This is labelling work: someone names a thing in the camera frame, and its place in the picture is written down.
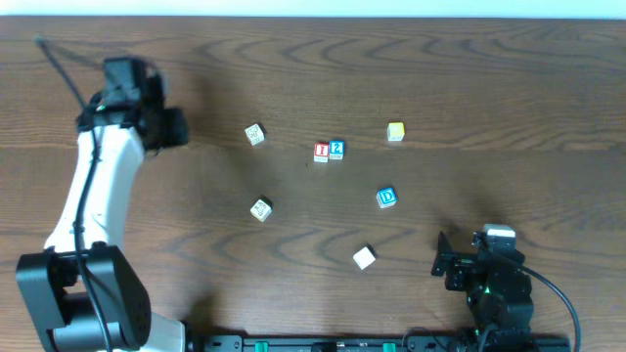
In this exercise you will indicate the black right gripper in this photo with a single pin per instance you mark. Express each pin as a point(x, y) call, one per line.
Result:
point(455, 269)

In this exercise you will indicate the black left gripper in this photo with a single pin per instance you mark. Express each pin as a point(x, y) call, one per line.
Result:
point(159, 98)

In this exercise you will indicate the blue number 2 block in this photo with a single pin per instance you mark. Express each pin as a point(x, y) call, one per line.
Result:
point(336, 150)

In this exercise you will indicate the red letter I block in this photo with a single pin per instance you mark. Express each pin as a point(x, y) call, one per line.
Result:
point(321, 152)

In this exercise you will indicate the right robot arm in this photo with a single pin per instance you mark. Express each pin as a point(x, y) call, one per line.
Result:
point(497, 291)

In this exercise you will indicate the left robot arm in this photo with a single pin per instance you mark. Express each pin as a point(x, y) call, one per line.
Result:
point(80, 291)

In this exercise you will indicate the plain white block lower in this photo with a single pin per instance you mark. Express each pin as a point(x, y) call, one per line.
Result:
point(364, 257)

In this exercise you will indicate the blue letter D block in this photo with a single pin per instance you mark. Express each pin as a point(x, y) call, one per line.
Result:
point(386, 197)

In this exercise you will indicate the white block upper left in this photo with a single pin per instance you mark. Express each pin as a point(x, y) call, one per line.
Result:
point(255, 134)

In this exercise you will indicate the yellow wooden block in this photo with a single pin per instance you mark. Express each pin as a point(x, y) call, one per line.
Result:
point(395, 131)

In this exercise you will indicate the white block centre left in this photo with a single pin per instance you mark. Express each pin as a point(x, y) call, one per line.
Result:
point(262, 209)

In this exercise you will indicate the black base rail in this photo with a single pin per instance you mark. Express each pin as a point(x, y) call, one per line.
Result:
point(414, 343)

